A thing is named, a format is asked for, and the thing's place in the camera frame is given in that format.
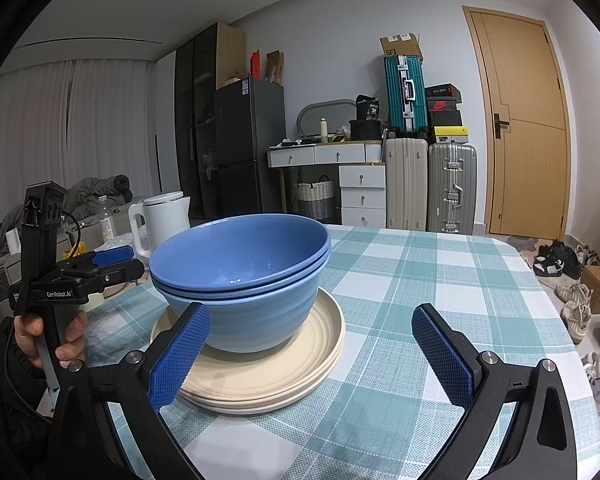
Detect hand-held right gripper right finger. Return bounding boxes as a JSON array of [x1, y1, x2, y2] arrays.
[[411, 302, 578, 480]]

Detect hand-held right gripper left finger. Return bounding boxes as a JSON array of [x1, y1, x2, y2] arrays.
[[46, 301, 213, 480]]

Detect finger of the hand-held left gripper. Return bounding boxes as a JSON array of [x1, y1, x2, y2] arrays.
[[61, 245, 134, 274], [86, 258, 145, 295]]

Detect blue bowl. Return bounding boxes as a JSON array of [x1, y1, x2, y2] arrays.
[[155, 260, 329, 354], [151, 252, 331, 301], [149, 214, 331, 287]]

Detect cream plate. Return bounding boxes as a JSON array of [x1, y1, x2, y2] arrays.
[[151, 287, 346, 401], [177, 345, 345, 408], [180, 350, 343, 415]]

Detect person's left forearm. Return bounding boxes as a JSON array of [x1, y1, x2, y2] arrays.
[[0, 317, 61, 480]]

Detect person's left hand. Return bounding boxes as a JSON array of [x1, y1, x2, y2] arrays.
[[12, 310, 87, 371]]

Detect clear plastic bottle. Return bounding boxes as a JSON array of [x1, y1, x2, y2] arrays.
[[97, 195, 117, 241]]

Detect white electric kettle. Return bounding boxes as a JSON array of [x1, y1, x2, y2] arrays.
[[128, 191, 191, 260]]

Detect dark padded jacket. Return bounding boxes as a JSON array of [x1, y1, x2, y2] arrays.
[[0, 174, 133, 261]]

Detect white curtain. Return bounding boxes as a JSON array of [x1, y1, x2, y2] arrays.
[[0, 57, 158, 241]]

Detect grey door mat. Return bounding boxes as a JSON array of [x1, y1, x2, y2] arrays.
[[502, 234, 540, 256]]

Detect scattered loose shoes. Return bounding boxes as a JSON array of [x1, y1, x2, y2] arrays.
[[520, 240, 600, 406]]

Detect tall black cabinet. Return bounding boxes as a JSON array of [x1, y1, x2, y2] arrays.
[[174, 22, 247, 221]]

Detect silver suitcase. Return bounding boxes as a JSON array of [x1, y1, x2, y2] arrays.
[[426, 143, 478, 236]]

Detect beige suitcase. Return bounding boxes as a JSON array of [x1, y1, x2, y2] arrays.
[[384, 137, 429, 232]]

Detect dark grey refrigerator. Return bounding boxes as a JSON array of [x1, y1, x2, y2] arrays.
[[214, 77, 286, 221]]

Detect white dresser desk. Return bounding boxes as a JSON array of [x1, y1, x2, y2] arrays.
[[267, 141, 387, 228]]

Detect woven laundry basket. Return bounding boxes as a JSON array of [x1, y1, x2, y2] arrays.
[[294, 175, 336, 221]]

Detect plain black shoe box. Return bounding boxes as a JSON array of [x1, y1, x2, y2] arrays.
[[428, 110, 463, 128]]

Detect black bag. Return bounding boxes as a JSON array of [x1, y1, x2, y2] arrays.
[[349, 119, 382, 142]]

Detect grey oval mirror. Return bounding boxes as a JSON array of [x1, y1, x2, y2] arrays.
[[296, 100, 358, 141]]

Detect red and black shoe box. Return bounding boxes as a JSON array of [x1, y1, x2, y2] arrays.
[[426, 96, 462, 112]]

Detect wooden door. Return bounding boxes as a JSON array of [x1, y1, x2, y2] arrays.
[[462, 6, 572, 238]]

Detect black printed package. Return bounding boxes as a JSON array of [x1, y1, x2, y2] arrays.
[[355, 94, 382, 122]]

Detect teal suitcase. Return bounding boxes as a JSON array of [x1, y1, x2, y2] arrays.
[[384, 54, 427, 140]]

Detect open cardboard box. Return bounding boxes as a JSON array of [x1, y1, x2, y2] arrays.
[[380, 33, 424, 61]]

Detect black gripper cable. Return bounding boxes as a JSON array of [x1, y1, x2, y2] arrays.
[[57, 209, 82, 261]]

